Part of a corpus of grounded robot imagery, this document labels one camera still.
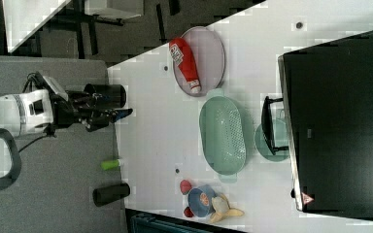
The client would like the black oval frame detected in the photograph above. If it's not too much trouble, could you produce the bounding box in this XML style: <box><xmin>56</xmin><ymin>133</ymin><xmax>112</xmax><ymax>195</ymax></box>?
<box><xmin>0</xmin><ymin>128</ymin><xmax>22</xmax><ymax>193</ymax></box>

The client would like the grey round plate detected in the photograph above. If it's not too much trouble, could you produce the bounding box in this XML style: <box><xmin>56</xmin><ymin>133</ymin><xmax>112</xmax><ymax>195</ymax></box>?
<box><xmin>173</xmin><ymin>26</ymin><xmax>225</xmax><ymax>97</ymax></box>

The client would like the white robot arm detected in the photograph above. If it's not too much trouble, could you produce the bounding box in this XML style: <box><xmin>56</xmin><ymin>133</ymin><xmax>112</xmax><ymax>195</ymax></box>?
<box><xmin>0</xmin><ymin>89</ymin><xmax>133</xmax><ymax>138</ymax></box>

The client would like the black cylinder on edge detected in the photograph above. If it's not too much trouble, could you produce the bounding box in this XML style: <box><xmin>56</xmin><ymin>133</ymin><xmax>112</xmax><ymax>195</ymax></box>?
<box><xmin>92</xmin><ymin>183</ymin><xmax>130</xmax><ymax>207</ymax></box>

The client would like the blue plush toy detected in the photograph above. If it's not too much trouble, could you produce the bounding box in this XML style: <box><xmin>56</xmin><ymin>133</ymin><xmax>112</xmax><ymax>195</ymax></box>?
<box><xmin>187</xmin><ymin>185</ymin><xmax>244</xmax><ymax>223</ymax></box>

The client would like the green plastic measuring cup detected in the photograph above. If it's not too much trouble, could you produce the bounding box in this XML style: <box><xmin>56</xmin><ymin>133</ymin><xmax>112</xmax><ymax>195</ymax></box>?
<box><xmin>254</xmin><ymin>109</ymin><xmax>289</xmax><ymax>162</ymax></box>

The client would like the red ketchup bottle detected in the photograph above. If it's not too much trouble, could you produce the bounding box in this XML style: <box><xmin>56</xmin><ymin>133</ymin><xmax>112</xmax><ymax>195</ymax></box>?
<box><xmin>169</xmin><ymin>37</ymin><xmax>201</xmax><ymax>94</ymax></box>

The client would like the white side table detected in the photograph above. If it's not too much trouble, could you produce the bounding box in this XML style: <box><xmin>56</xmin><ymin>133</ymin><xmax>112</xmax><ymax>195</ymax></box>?
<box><xmin>2</xmin><ymin>0</ymin><xmax>72</xmax><ymax>53</ymax></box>

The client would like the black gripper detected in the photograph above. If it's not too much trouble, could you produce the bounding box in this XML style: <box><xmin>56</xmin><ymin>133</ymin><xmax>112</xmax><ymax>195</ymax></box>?
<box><xmin>50</xmin><ymin>91</ymin><xmax>133</xmax><ymax>131</ymax></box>

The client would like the teal crate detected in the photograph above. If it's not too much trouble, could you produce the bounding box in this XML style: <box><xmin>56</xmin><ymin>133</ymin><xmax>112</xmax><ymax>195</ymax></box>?
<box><xmin>128</xmin><ymin>214</ymin><xmax>225</xmax><ymax>233</ymax></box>

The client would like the green oval plastic strainer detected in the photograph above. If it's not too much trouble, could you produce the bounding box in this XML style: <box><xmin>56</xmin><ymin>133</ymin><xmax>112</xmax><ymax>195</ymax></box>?
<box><xmin>199</xmin><ymin>88</ymin><xmax>247</xmax><ymax>183</ymax></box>

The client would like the black toaster oven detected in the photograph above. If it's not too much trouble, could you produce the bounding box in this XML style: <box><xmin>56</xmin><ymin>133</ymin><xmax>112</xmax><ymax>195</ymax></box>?
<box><xmin>278</xmin><ymin>30</ymin><xmax>373</xmax><ymax>220</ymax></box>

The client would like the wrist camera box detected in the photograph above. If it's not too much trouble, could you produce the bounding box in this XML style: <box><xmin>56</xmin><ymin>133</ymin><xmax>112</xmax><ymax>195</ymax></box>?
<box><xmin>43</xmin><ymin>76</ymin><xmax>68</xmax><ymax>101</ymax></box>

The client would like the black cylinder near arm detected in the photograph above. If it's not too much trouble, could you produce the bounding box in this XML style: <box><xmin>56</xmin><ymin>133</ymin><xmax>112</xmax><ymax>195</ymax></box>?
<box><xmin>84</xmin><ymin>83</ymin><xmax>126</xmax><ymax>108</ymax></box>

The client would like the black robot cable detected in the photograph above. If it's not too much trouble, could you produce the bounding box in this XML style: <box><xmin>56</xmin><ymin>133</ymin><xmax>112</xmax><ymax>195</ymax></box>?
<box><xmin>17</xmin><ymin>72</ymin><xmax>57</xmax><ymax>154</ymax></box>

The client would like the red toy strawberry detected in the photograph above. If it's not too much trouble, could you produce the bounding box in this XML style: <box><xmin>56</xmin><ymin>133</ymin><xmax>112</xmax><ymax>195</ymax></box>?
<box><xmin>184</xmin><ymin>207</ymin><xmax>194</xmax><ymax>217</ymax></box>
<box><xmin>180</xmin><ymin>180</ymin><xmax>192</xmax><ymax>195</ymax></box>

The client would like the green marker pen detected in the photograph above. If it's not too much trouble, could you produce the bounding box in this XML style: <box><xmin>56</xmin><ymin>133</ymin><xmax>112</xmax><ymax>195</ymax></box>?
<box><xmin>101</xmin><ymin>159</ymin><xmax>122</xmax><ymax>171</ymax></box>

